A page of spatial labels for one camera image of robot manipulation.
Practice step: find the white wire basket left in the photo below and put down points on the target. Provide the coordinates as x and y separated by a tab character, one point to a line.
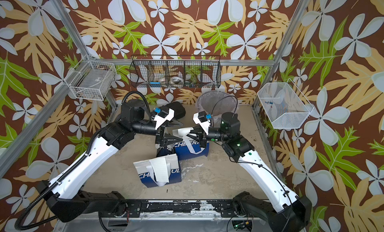
91	79

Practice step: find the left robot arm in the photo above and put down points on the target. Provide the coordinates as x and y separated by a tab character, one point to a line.
63	193

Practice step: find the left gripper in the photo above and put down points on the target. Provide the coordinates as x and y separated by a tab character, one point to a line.
160	137

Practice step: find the front blue takeout bag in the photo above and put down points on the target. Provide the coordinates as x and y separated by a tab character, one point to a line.
145	172

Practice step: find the black wire basket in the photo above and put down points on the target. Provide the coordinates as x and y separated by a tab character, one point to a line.
197	71

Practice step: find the white wire basket right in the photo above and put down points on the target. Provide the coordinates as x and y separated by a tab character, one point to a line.
285	104

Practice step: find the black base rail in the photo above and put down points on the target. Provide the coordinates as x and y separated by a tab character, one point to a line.
223	208

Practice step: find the white wire basket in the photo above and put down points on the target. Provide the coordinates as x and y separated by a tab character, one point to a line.
91	79
285	104

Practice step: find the white receipt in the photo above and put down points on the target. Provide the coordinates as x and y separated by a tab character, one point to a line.
161	171
186	146

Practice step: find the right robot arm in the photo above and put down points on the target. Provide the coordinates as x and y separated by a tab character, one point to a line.
284	210

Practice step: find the small middle blue bag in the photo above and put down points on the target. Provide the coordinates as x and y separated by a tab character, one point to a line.
165	150

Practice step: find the tape roll in basket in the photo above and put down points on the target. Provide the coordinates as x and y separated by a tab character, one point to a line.
175	80

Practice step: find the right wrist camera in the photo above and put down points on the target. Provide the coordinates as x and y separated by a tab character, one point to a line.
204	120

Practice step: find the blue takeout bag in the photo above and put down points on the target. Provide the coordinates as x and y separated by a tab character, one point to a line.
145	172
198	152

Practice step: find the right blue takeout bag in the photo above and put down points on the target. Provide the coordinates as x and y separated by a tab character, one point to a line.
198	152

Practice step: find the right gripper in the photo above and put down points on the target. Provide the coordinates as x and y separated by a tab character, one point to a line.
200	134

